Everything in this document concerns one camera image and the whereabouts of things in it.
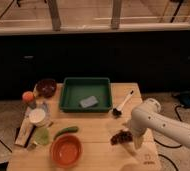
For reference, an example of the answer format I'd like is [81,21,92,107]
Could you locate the dark purple grape bunch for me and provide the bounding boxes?
[110,130,133,145]

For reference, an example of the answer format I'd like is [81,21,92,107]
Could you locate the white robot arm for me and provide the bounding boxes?
[128,98,190,149]

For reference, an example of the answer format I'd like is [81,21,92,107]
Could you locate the red orange bowl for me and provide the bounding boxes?
[50,134,82,168]

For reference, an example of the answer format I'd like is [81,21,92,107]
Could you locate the dark maroon bowl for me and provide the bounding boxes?
[36,79,57,98]

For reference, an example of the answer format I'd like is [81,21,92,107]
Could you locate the blue grey sponge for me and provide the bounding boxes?
[80,96,98,108]

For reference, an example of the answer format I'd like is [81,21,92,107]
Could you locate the dark blue floor device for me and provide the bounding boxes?
[178,93,190,108]

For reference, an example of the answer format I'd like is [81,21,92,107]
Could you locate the green cucumber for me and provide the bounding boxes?
[53,126,79,140]

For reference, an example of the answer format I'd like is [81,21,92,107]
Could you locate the green plastic tray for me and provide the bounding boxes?
[59,77,113,113]

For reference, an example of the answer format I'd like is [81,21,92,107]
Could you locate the light green cup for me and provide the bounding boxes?
[34,128,49,145]

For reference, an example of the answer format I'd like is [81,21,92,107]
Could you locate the white cup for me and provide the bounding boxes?
[29,108,47,127]

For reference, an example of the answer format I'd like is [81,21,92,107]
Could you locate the wooden block with black edge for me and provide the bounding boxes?
[15,117,34,147]

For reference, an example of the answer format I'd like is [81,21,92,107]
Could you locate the orange ball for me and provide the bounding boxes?
[22,91,35,102]

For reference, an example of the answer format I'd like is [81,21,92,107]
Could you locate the black cable on floor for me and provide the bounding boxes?
[153,103,189,150]

